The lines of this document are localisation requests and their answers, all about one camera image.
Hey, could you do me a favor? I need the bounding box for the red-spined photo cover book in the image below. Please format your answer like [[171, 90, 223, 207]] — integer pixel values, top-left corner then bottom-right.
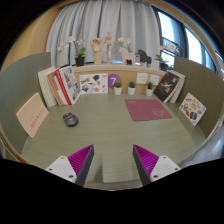
[[54, 65, 82, 106]]

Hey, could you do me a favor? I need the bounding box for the grey-green desk partition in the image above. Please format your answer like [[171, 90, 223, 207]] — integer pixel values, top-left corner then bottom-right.
[[173, 55, 224, 139], [0, 51, 53, 158]]

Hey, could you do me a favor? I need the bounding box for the black horse figurine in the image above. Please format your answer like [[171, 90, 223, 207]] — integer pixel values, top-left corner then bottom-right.
[[135, 49, 153, 65]]

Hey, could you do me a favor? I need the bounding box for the grey-white curtain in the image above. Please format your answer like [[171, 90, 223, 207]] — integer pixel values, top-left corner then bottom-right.
[[45, 0, 161, 69]]

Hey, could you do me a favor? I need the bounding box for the purple round sticker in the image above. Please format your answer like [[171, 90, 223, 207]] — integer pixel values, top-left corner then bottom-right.
[[107, 73, 122, 89]]

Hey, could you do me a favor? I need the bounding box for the black book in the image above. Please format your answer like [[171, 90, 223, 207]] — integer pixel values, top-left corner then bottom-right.
[[153, 71, 181, 103]]

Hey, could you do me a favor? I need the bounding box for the dark grey computer mouse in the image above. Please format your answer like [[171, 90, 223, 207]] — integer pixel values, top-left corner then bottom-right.
[[62, 112, 79, 128]]

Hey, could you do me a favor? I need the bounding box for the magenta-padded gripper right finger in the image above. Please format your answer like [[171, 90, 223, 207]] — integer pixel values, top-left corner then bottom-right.
[[132, 143, 182, 187]]

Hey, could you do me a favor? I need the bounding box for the beige card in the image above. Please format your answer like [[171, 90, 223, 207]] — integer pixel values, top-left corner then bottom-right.
[[15, 92, 50, 139]]

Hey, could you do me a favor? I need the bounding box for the small succulent in white pot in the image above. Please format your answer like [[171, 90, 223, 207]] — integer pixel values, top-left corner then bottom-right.
[[127, 80, 137, 96], [113, 81, 123, 96], [145, 81, 155, 97]]

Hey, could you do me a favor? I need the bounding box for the wooden artist mannequin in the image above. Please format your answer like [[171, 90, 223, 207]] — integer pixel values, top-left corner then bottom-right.
[[101, 31, 118, 64]]

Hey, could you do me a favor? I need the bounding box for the white card with food pictures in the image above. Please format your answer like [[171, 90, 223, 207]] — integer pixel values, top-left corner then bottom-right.
[[178, 92, 207, 127]]

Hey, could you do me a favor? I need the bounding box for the window with dark frame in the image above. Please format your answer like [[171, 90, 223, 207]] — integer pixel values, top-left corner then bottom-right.
[[153, 6, 221, 73]]

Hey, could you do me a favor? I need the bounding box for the pink mouse pad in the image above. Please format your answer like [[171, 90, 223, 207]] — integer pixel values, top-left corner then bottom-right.
[[124, 98, 173, 122]]

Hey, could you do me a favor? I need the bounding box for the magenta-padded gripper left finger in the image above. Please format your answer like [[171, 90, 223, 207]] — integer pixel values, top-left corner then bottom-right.
[[45, 143, 95, 188]]

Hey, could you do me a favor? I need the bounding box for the white illustrated sticker sheet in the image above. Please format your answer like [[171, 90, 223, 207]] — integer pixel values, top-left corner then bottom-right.
[[78, 73, 109, 95]]

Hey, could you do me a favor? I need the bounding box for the brown book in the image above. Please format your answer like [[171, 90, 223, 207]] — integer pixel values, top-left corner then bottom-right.
[[47, 69, 66, 107]]

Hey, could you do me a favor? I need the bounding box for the white orchid in black pot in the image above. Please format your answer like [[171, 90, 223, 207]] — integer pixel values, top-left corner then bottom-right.
[[155, 44, 179, 72], [55, 35, 88, 67], [117, 36, 133, 54]]

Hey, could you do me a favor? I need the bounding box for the white wall socket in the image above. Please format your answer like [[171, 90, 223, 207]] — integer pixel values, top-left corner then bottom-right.
[[149, 73, 161, 86], [135, 72, 149, 85]]

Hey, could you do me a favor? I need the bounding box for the pale ledge shelf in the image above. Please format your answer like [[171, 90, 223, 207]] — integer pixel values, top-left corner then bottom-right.
[[68, 62, 168, 75]]

